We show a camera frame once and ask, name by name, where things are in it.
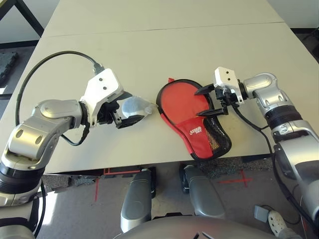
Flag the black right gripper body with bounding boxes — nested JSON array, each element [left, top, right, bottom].
[[213, 86, 241, 115]]

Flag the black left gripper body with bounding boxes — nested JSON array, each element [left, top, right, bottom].
[[96, 101, 123, 129]]

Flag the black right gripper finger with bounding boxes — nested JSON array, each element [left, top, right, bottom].
[[196, 109, 229, 117], [193, 84, 214, 97]]

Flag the small white plush toy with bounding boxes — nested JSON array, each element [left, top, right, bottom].
[[121, 96, 153, 120]]

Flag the red black paddle case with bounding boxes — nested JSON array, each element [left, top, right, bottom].
[[156, 77, 233, 160]]

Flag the red tape corner lines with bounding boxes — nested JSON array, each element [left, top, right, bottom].
[[94, 168, 141, 202]]

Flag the black robot left foot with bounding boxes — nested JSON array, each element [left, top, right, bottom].
[[141, 166, 158, 199]]

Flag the black robot foot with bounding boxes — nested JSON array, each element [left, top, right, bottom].
[[141, 166, 158, 199], [178, 164, 190, 195]]

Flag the black robot right foot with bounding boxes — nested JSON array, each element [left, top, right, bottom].
[[178, 164, 190, 195]]

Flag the red tape cross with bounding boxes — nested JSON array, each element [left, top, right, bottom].
[[218, 170, 254, 188]]

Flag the silver robot left leg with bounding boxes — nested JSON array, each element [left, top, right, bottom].
[[120, 170, 153, 234]]

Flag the silver robot leg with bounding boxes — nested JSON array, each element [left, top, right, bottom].
[[120, 170, 153, 234], [184, 165, 226, 220]]

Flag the silver robot right leg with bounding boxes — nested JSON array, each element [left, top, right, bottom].
[[184, 165, 226, 220]]

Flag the black foam floor mat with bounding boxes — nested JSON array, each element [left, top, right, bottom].
[[0, 51, 20, 88]]

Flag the grey foot pedal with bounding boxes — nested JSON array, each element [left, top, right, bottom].
[[253, 205, 269, 222]]

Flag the silver robot torso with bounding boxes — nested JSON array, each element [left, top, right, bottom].
[[112, 215, 277, 239]]

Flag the white perforated shoe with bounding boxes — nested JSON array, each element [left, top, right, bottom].
[[268, 210, 288, 236]]

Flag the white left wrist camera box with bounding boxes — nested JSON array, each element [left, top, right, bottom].
[[79, 68, 125, 127]]

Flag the short black left gripper cable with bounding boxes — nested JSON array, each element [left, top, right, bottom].
[[61, 123, 91, 146]]

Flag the long black left camera cable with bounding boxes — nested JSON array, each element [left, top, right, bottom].
[[15, 51, 104, 127]]

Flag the black metal table frame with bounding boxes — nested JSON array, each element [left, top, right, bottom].
[[0, 0, 45, 40]]

